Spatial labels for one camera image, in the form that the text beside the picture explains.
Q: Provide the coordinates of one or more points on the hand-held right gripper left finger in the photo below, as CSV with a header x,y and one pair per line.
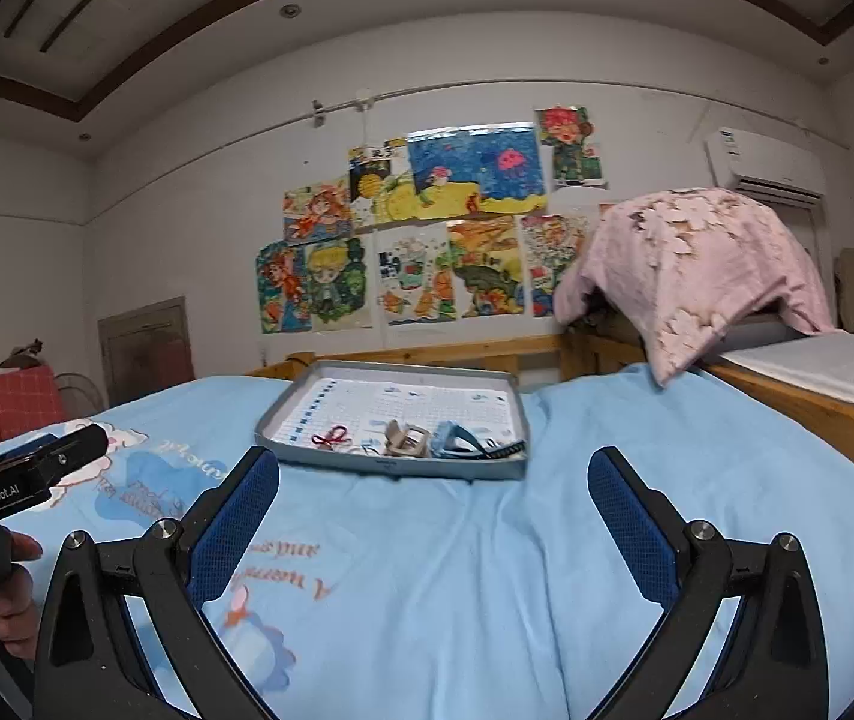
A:
x,y
236,525

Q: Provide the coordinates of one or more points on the pink floral blanket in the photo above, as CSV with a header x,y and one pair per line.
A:
x,y
697,262

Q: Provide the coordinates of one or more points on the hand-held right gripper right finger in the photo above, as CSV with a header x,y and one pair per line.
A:
x,y
633,525

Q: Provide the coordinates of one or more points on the black comb hair clip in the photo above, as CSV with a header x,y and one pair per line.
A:
x,y
502,451

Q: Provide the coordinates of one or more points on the white mattress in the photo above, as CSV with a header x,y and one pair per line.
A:
x,y
832,367

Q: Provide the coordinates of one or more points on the white air conditioner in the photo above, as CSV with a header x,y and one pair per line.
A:
x,y
764,161

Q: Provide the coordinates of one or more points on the beige hair clip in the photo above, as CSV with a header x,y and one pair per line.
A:
x,y
406,439

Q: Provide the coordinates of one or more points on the red checkered cloth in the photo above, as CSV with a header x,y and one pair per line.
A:
x,y
7,405

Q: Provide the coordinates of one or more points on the group of colourful wall drawings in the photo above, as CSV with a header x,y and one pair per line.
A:
x,y
472,165

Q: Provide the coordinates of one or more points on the brown cabinet door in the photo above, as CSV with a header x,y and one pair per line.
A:
x,y
146,352

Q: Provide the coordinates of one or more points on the light blue printed bed sheet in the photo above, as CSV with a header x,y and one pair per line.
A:
x,y
472,577

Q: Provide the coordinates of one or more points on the grey tray with grid paper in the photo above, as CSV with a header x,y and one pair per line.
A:
x,y
397,394

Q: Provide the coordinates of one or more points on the blue hair clip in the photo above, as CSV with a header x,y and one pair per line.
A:
x,y
449,435

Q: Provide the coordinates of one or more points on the ceiling air vent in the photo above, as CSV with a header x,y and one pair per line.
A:
x,y
26,4

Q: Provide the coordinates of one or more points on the wooden frame of neighbouring bed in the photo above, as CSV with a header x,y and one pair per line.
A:
x,y
809,405

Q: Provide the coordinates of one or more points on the person's left hand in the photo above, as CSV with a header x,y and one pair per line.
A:
x,y
18,607

